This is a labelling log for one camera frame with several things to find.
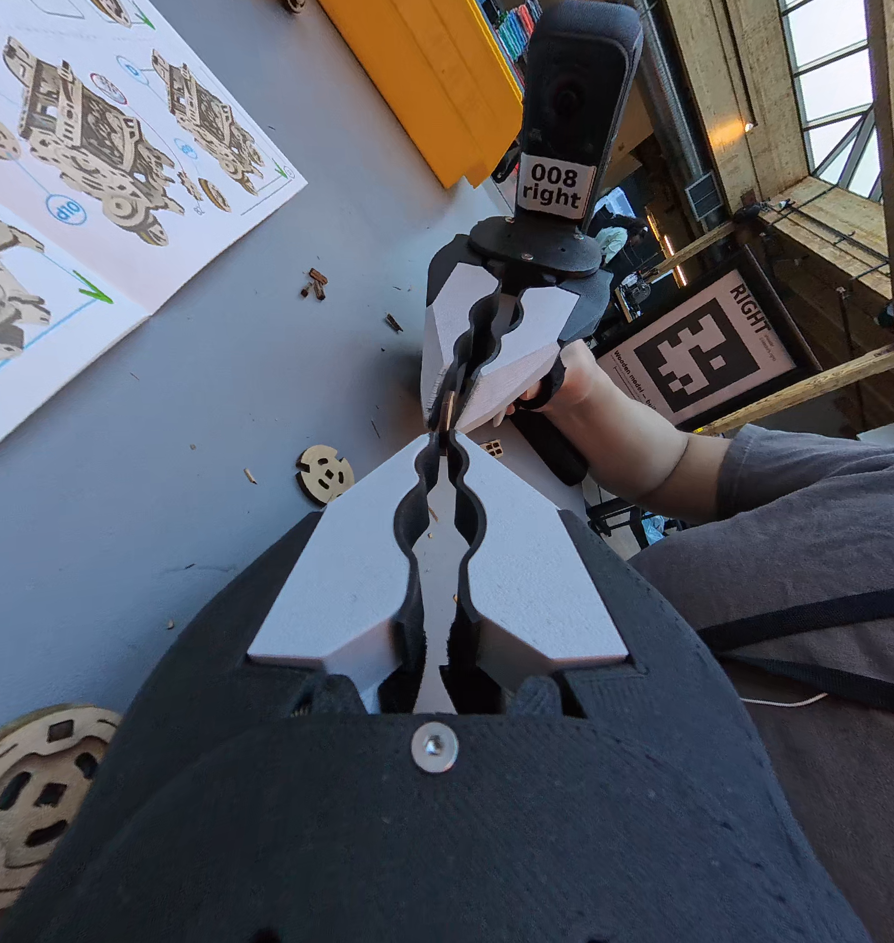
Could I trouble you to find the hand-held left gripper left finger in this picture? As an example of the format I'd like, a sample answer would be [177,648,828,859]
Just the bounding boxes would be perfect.
[246,433,442,712]

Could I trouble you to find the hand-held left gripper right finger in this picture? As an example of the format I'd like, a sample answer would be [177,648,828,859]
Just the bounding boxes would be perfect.
[450,431,630,693]

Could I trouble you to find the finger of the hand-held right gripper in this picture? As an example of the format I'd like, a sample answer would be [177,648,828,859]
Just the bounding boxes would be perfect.
[419,261,523,432]
[450,286,574,436]

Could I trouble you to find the person's right forearm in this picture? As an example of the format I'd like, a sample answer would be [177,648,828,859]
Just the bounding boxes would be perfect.
[587,413,738,527]

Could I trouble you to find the grey desk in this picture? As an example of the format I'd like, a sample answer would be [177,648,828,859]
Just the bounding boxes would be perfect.
[0,0,624,745]

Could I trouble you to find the person's right hand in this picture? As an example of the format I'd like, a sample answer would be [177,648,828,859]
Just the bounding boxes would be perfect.
[491,339,639,472]

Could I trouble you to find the stack of colourful boxes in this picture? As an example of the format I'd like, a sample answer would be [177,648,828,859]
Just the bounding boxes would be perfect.
[493,0,541,67]

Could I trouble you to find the slotted wooden disc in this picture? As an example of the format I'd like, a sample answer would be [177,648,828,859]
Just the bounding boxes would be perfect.
[295,444,356,506]

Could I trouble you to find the yellow plastic bin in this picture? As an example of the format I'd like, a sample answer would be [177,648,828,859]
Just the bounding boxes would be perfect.
[316,0,525,190]

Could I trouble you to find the framed marker sign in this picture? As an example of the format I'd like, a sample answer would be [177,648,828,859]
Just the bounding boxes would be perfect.
[594,247,823,434]

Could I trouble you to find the instruction booklet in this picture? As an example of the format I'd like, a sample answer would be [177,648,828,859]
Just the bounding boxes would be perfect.
[0,0,309,465]

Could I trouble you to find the person's t-shirt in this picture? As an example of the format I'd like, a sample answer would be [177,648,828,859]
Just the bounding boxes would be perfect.
[627,423,894,943]

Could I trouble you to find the ridged wooden wheel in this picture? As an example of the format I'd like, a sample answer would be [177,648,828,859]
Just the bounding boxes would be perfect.
[0,703,124,912]

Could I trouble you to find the black harness strap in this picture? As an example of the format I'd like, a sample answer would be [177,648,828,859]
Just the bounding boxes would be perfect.
[697,584,894,724]

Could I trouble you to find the white cable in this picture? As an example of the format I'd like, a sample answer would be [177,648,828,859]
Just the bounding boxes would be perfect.
[740,691,831,710]

